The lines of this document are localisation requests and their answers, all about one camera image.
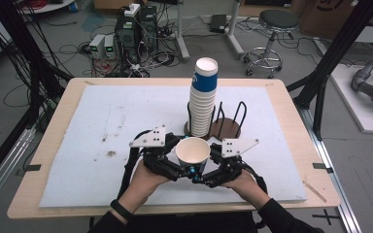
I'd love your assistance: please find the black box on floor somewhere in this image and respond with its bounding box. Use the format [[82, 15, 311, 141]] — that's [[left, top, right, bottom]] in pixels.
[[209, 14, 228, 34]]

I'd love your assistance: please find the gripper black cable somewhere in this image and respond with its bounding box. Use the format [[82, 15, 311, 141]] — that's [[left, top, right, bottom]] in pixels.
[[117, 129, 153, 201], [240, 160, 269, 196]]

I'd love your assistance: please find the person's dark clothing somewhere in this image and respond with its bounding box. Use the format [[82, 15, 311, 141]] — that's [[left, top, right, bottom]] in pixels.
[[122, 212, 260, 233]]

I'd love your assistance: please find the person's right hand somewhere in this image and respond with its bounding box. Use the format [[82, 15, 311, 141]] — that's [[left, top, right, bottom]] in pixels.
[[220, 170, 271, 211]]

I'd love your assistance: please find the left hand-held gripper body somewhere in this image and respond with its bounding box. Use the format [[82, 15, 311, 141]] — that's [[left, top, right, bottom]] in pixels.
[[128, 124, 173, 170]]

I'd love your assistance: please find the stack of paper cups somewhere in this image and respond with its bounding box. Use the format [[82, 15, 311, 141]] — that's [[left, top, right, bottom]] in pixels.
[[187, 56, 220, 138]]

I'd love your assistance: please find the white table mat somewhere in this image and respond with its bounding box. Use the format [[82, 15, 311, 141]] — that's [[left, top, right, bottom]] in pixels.
[[38, 84, 308, 209]]

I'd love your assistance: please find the white platform board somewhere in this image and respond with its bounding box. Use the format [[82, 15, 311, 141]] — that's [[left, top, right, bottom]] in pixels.
[[329, 63, 373, 135]]

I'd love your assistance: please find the wooden table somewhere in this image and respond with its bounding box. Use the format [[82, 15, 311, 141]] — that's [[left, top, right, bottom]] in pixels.
[[7, 77, 342, 220]]

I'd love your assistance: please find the white desk leg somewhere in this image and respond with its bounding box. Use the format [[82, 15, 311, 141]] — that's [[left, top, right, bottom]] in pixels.
[[225, 0, 246, 60], [174, 0, 191, 63]]

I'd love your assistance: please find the aluminium rail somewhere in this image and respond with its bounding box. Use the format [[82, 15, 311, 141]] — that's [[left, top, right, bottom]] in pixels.
[[298, 106, 363, 233], [0, 125, 37, 216]]

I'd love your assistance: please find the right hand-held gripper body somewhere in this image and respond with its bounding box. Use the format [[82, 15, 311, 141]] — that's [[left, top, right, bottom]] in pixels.
[[220, 138, 260, 185]]

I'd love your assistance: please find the brown cup holder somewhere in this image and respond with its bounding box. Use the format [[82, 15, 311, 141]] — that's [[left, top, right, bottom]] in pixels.
[[183, 100, 249, 142]]

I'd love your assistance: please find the white round table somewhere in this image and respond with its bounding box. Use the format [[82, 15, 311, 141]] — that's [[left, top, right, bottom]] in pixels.
[[18, 0, 78, 16]]

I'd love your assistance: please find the black tape cross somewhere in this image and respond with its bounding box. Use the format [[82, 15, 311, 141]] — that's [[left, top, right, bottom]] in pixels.
[[311, 209, 341, 226]]

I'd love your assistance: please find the cardboard box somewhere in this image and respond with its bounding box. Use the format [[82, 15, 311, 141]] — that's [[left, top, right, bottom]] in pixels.
[[298, 0, 373, 41]]

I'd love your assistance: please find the tangle of floor cables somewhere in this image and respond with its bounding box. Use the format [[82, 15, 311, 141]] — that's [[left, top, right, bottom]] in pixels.
[[56, 6, 184, 79]]

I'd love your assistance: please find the white power adapter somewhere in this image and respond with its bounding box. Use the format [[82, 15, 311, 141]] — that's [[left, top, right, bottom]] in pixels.
[[123, 3, 142, 18]]

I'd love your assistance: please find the black computer tower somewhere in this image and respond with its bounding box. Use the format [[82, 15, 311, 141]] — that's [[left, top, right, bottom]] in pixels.
[[114, 13, 144, 63], [139, 5, 159, 53]]

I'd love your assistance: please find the black round stool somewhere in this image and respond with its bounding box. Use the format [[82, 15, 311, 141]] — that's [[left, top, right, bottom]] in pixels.
[[243, 9, 301, 80]]

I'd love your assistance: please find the blue and white paper cup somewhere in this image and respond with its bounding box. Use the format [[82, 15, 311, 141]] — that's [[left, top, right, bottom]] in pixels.
[[175, 136, 212, 176]]

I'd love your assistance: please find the tan tape strip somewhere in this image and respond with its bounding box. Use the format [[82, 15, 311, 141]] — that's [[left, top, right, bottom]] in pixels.
[[302, 180, 328, 204]]

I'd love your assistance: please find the black frame post with cables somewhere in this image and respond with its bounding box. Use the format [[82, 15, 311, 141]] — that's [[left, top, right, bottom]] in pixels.
[[0, 0, 74, 130]]

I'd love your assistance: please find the black tape piece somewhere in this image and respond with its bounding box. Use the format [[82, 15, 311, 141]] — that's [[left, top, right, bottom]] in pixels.
[[312, 162, 334, 174], [23, 163, 43, 173]]

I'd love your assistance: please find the grey bench power supply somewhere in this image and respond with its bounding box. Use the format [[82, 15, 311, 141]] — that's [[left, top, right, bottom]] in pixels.
[[103, 34, 118, 60], [88, 33, 107, 60]]

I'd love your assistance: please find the black wristband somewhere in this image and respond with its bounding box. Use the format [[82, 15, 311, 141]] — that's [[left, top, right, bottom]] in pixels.
[[110, 198, 134, 221]]

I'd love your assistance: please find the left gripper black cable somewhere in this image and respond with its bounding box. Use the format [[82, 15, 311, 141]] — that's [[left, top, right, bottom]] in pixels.
[[117, 129, 153, 201]]

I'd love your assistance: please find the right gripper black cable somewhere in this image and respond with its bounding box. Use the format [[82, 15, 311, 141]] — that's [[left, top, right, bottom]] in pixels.
[[240, 160, 269, 196]]

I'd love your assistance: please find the person's left hand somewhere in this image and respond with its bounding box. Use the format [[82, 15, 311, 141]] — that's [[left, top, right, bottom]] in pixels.
[[119, 160, 173, 214]]

